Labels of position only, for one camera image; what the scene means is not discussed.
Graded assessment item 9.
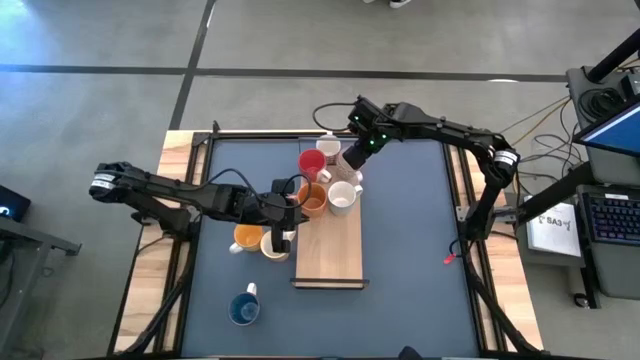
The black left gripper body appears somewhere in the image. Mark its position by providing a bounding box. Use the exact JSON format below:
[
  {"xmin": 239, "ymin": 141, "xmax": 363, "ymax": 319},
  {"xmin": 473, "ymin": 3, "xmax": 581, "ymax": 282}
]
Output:
[{"xmin": 246, "ymin": 177, "xmax": 306, "ymax": 254}]

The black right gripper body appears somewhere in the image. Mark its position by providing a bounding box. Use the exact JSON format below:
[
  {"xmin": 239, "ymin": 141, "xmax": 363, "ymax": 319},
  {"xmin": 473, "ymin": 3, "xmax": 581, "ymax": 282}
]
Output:
[{"xmin": 342, "ymin": 95, "xmax": 402, "ymax": 172}]

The dark orange mug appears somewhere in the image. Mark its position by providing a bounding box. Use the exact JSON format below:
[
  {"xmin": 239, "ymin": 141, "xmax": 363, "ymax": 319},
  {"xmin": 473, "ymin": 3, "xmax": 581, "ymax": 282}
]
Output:
[{"xmin": 291, "ymin": 182, "xmax": 329, "ymax": 219}]

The cream yellow mug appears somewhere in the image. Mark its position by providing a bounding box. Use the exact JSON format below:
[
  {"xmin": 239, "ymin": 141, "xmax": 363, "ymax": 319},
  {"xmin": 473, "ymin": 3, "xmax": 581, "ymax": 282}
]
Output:
[{"xmin": 259, "ymin": 227, "xmax": 297, "ymax": 263}]

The yellow orange mug white handle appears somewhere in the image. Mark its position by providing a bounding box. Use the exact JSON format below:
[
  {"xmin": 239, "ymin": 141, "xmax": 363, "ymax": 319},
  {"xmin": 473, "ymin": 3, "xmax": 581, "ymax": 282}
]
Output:
[{"xmin": 228, "ymin": 223, "xmax": 265, "ymax": 255}]

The red white dotted mug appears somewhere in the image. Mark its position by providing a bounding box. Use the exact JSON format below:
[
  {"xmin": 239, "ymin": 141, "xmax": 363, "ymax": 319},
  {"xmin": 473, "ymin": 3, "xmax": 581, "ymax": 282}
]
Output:
[{"xmin": 315, "ymin": 133, "xmax": 343, "ymax": 166}]

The orange swirl patterned mug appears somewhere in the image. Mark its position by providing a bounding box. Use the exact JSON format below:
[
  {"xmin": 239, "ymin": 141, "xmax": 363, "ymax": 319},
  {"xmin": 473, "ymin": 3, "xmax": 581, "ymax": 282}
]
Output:
[{"xmin": 333, "ymin": 152, "xmax": 365, "ymax": 185}]

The blue mug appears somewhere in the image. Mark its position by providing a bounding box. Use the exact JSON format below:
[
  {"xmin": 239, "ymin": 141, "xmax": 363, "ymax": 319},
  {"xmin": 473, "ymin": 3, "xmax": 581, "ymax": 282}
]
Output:
[{"xmin": 227, "ymin": 282, "xmax": 262, "ymax": 327}]

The blue grey table mat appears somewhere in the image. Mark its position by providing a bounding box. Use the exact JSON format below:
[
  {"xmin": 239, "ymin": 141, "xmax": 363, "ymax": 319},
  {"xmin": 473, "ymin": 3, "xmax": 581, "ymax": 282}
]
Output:
[{"xmin": 180, "ymin": 137, "xmax": 482, "ymax": 359}]

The white paper sign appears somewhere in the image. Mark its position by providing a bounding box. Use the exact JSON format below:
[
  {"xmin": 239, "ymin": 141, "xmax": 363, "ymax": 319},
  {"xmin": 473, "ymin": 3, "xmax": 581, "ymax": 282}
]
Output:
[{"xmin": 526, "ymin": 202, "xmax": 584, "ymax": 259}]

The grey metal stand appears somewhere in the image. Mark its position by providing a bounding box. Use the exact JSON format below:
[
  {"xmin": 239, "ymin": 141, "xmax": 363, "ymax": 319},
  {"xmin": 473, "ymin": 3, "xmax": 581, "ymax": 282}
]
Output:
[{"xmin": 0, "ymin": 214, "xmax": 82, "ymax": 351}]

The monitor with blue screen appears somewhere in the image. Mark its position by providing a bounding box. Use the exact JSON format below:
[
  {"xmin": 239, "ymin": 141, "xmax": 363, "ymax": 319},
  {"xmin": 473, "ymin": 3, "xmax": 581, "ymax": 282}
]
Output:
[{"xmin": 573, "ymin": 97, "xmax": 640, "ymax": 157}]

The black pole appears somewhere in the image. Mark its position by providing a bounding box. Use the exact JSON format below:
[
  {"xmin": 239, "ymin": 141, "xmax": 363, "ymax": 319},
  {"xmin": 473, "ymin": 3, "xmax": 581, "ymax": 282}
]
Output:
[{"xmin": 585, "ymin": 28, "xmax": 640, "ymax": 84}]

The black keyboard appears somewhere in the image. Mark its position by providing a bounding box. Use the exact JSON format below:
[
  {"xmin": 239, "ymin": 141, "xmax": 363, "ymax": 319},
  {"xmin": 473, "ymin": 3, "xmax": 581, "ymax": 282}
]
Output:
[{"xmin": 585, "ymin": 192, "xmax": 640, "ymax": 247}]

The black device blue light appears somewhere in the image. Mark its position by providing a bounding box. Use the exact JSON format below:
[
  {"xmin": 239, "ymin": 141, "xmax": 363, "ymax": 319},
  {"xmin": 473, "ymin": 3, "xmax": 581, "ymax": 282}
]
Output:
[{"xmin": 0, "ymin": 184, "xmax": 32, "ymax": 224}]

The grey equipment cart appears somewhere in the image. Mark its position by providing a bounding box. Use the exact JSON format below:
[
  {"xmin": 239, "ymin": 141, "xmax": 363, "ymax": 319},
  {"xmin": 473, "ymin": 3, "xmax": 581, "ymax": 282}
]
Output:
[{"xmin": 514, "ymin": 64, "xmax": 640, "ymax": 311}]

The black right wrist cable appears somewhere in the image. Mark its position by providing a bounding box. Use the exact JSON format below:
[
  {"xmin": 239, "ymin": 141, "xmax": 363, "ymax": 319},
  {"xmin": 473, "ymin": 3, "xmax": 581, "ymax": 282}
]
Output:
[{"xmin": 312, "ymin": 101, "xmax": 357, "ymax": 133}]

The wooden shelf black frame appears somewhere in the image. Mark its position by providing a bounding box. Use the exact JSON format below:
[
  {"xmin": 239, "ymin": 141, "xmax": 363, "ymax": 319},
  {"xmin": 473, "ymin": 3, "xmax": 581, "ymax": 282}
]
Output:
[{"xmin": 291, "ymin": 135, "xmax": 371, "ymax": 291}]

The black metal rig frame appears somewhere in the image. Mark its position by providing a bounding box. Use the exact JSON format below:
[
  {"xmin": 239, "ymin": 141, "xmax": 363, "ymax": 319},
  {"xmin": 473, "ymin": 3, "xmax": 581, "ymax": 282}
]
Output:
[{"xmin": 107, "ymin": 119, "xmax": 544, "ymax": 360}]

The yellow floor cable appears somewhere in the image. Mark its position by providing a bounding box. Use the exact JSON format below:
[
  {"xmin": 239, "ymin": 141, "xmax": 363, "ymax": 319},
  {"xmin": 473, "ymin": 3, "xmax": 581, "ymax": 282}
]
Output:
[{"xmin": 494, "ymin": 99, "xmax": 571, "ymax": 184}]

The black cable bundle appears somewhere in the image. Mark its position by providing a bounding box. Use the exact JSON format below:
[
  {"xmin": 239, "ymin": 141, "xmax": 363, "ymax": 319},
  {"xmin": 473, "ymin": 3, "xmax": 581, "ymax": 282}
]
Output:
[
  {"xmin": 459, "ymin": 239, "xmax": 544, "ymax": 356},
  {"xmin": 119, "ymin": 234, "xmax": 201, "ymax": 356}
]

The coiled black cable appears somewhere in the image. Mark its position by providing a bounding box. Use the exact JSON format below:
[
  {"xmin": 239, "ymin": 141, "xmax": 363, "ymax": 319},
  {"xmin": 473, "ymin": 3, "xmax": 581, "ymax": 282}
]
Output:
[{"xmin": 578, "ymin": 87, "xmax": 626, "ymax": 120}]

